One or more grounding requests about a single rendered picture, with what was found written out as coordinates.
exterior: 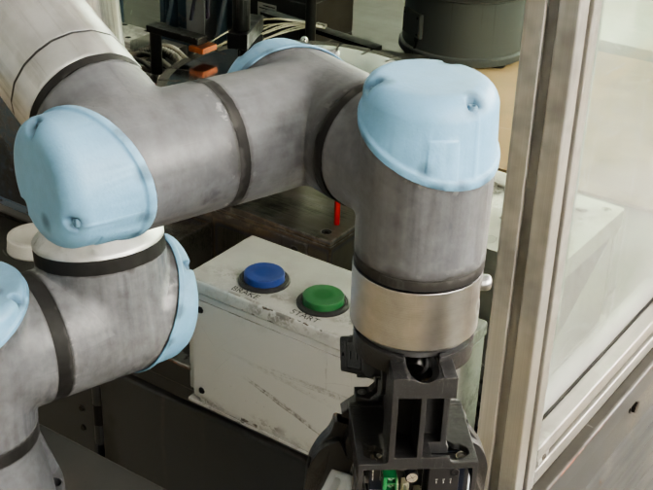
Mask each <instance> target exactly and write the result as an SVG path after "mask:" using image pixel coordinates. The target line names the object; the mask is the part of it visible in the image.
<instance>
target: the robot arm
mask: <svg viewBox="0 0 653 490"><path fill-rule="evenodd" d="M0 96H1V98H2V99H3V101H4V102H5V103H6V105H7V106H8V108H9V109H10V110H11V112H12V113H13V115H14V116H15V117H16V119H17V120H18V122H19V123H20V125H21V127H20V128H19V130H18V132H17V136H16V140H15V144H14V165H15V172H16V178H17V185H18V189H19V192H20V196H21V197H22V198H24V200H25V202H26V205H27V209H28V215H29V217H30V219H31V220H32V222H33V224H34V225H35V227H36V228H37V230H39V231H38V232H37V233H36V234H35V235H34V237H33V238H32V240H31V247H32V254H33V260H34V268H32V269H29V270H25V271H23V272H19V271H18V270H17V269H16V268H14V267H13V266H11V265H9V264H7V263H5V262H0V490H65V481H64V477H63V474H62V471H61V469H60V467H59V465H58V464H57V462H56V460H55V458H54V457H53V455H52V452H51V450H50V448H49V447H48V445H47V443H46V441H45V439H44V437H43V435H42V434H41V432H40V424H39V414H38V407H39V406H42V405H44V404H47V403H51V402H54V401H57V400H59V399H62V398H66V397H69V396H71V395H74V394H77V393H80V392H82V391H84V390H87V389H90V388H93V387H95V386H98V385H101V384H104V383H107V382H109V381H112V380H115V379H118V378H120V377H123V376H126V375H128V374H131V373H133V372H134V373H138V372H143V371H146V370H148V369H150V368H153V367H154V366H155V365H156V364H158V363H161V362H163V361H165V360H168V359H170V358H173V357H175V356H176V355H178V354H179V353H180V352H181V351H182V350H183V349H184V348H185V347H186V346H187V345H188V343H189V341H190V339H191V337H192V335H193V332H194V329H195V325H196V321H197V314H198V292H197V286H196V280H195V276H194V272H193V270H191V269H189V257H188V255H187V253H186V251H185V250H184V248H183V247H182V245H181V244H180V243H179V242H178V241H177V240H176V239H175V238H174V237H173V236H171V235H169V234H167V233H164V227H163V226H166V225H169V224H173V223H176V222H179V221H182V220H185V219H189V218H192V217H196V216H199V215H203V214H206V213H210V212H213V211H216V210H220V209H224V208H226V207H229V206H235V205H238V204H242V203H245V202H249V201H252V200H255V199H259V198H262V197H266V196H269V195H272V194H275V193H281V192H284V191H288V190H291V189H294V188H298V187H302V186H309V187H312V188H314V189H316V190H317V191H319V192H320V193H323V194H324V195H326V196H328V197H329V198H331V199H333V200H334V201H336V202H338V203H339V204H342V205H344V206H347V207H349V208H351V209H353V210H354V212H355V215H356V219H355V241H354V255H353V262H352V283H351V302H350V317H351V321H352V323H353V325H354V330H353V335H343V336H340V366H341V370H342V371H346V372H350V373H354V374H356V375H357V377H360V378H369V379H371V380H374V381H373V383H372V384H371V385H369V386H368V387H354V395H353V396H351V397H350V398H348V399H347V400H345V401H344V402H342V403H341V404H340V407H341V414H340V413H337V412H335V413H333V415H332V419H331V421H330V423H329V425H328V426H327V427H326V428H325V429H324V430H323V431H322V432H321V434H320V435H319V436H318V437H317V439H316V440H315V442H314V443H313V445H312V447H311V449H310V451H309V454H308V457H307V461H306V468H305V477H304V487H303V490H362V481H363V486H364V490H484V487H485V481H486V476H487V470H488V464H487V459H486V456H485V453H484V449H483V446H482V443H481V441H480V438H479V437H478V435H477V434H476V433H475V431H474V430H473V429H472V427H471V426H470V425H469V424H468V421H467V418H466V414H465V411H464V410H463V407H462V403H461V400H456V398H457V390H458V380H459V377H458V375H457V372H456V369H458V368H460V367H462V366H463V365H464V364H465V363H466V362H467V361H468V360H469V358H470V356H471V353H472V346H473V338H474V332H475V330H476V328H477V323H478V315H479V307H480V298H479V296H480V291H489V290H490V289H491V288H492V283H493V281H492V277H491V276H490V275H489V274H483V271H484V267H485V260H486V251H487V242H488V233H489V224H490V216H491V207H492V198H493V189H494V181H495V175H496V173H497V171H498V165H499V159H500V148H499V143H498V121H499V96H498V91H497V89H496V87H495V86H494V84H493V83H492V82H491V81H490V80H489V79H488V78H487V77H486V76H485V75H483V74H482V73H480V72H478V71H476V70H474V69H472V68H470V67H467V66H464V65H461V64H447V63H444V62H443V61H442V60H436V59H405V60H399V61H394V62H391V63H387V64H384V65H382V66H380V67H378V68H377V69H375V70H374V71H372V72H371V73H370V74H369V73H367V72H364V71H362V70H360V69H359V68H357V67H355V66H353V65H351V64H349V63H347V62H345V61H343V60H342V59H341V58H340V57H338V56H337V55H335V54H334V53H332V52H329V51H327V50H325V49H323V48H320V47H317V46H313V45H308V44H302V43H299V42H297V41H295V40H291V39H287V38H273V39H267V40H264V41H261V42H258V43H256V44H254V45H253V46H252V47H251V48H250V49H249V50H248V51H246V52H245V53H244V54H243V55H241V56H238V57H237V58H236V60H235V61H234V62H233V64H232V65H231V67H230V68H229V70H228V72H227V73H226V74H221V75H218V76H213V77H209V78H204V79H198V80H193V81H188V82H185V83H180V84H176V85H171V86H167V87H158V86H156V85H155V83H154V82H153V81H152V80H151V78H150V77H149V76H148V75H147V74H146V73H145V72H144V71H143V70H142V68H141V66H140V65H139V64H138V63H137V61H136V60H135V59H134V58H133V57H132V55H131V54H130V53H129V52H128V51H127V49H126V48H125V45H124V38H123V30H122V21H121V13H120V0H0ZM353 464H354V465H353ZM352 465H353V466H352Z"/></svg>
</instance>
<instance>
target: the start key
mask: <svg viewBox="0 0 653 490"><path fill-rule="evenodd" d="M344 300H345V296H344V293H343V292H342V291H341V290H340V289H339V288H337V287H334V286H331V285H324V284H322V285H314V286H311V287H308V288H307V289H305V290H304V292H303V294H302V304H303V305H304V306H305V307H307V308H309V309H311V310H314V311H319V312H329V311H334V310H337V309H339V308H341V307H342V306H343V305H344Z"/></svg>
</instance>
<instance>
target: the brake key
mask: <svg viewBox="0 0 653 490"><path fill-rule="evenodd" d="M244 282H245V283H246V284H248V285H250V286H252V287H255V288H260V289H269V288H275V287H278V286H280V285H282V284H283V283H284V282H285V270H284V269H283V268H282V267H281V266H280V265H278V264H275V263H271V262H258V263H254V264H251V265H249V266H248V267H247V268H246V269H245V271H244Z"/></svg>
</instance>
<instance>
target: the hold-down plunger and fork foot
mask: <svg viewBox="0 0 653 490"><path fill-rule="evenodd" d="M262 30H263V15H254V14H251V0H232V28H231V29H230V30H229V31H228V32H227V48H228V49H235V50H237V57H238V56H241V55H243V54H244V53H245V52H246V51H248V50H249V49H250V48H251V47H252V46H253V45H254V44H256V43H258V42H261V41H263V35H262V34H260V33H261V32H262Z"/></svg>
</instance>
